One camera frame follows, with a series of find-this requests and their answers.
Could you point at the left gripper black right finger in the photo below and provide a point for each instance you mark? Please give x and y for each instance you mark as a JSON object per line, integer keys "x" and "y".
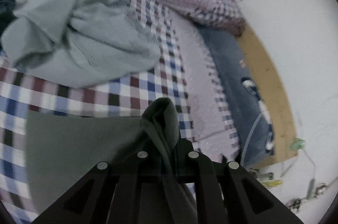
{"x": 226, "y": 192}

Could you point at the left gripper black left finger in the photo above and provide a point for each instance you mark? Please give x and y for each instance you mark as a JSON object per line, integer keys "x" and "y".
{"x": 109, "y": 193}

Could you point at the grey green garment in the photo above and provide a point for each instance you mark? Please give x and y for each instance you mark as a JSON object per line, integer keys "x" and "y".
{"x": 61, "y": 150}

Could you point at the wooden headboard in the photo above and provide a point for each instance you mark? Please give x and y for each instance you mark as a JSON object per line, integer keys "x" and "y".
{"x": 270, "y": 86}

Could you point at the blue cartoon pillow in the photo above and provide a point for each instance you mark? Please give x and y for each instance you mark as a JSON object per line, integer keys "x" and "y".
{"x": 249, "y": 112}

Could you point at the light grey garment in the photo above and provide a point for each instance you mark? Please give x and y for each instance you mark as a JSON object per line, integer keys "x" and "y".
{"x": 79, "y": 43}

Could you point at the dark teal garment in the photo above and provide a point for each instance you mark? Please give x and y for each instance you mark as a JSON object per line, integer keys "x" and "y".
{"x": 6, "y": 13}

